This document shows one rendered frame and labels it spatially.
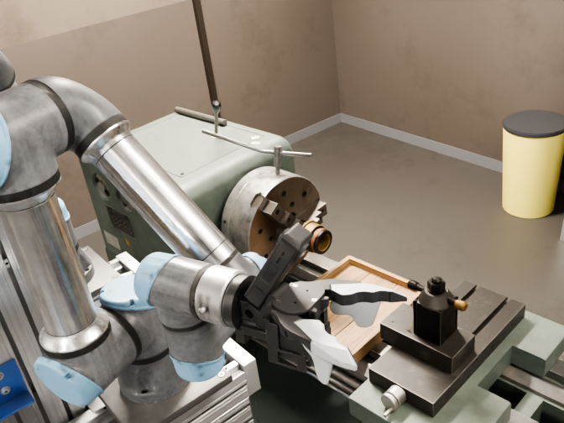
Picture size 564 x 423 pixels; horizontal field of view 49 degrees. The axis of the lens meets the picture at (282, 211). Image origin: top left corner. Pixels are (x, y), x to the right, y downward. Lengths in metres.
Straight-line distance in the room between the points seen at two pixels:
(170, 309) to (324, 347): 0.25
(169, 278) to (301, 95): 4.29
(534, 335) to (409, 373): 0.37
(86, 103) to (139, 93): 3.28
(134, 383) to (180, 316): 0.44
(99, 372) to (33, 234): 0.27
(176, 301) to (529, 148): 3.09
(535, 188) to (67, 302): 3.18
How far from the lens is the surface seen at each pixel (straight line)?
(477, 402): 1.53
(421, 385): 1.49
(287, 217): 1.75
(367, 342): 1.69
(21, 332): 1.30
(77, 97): 0.97
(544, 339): 1.71
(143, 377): 1.25
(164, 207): 0.95
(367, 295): 0.76
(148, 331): 1.17
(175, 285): 0.81
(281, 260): 0.71
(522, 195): 3.89
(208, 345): 0.88
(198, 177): 1.85
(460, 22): 4.34
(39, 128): 0.92
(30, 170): 0.92
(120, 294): 1.17
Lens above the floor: 2.05
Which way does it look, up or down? 30 degrees down
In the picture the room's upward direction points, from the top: 8 degrees counter-clockwise
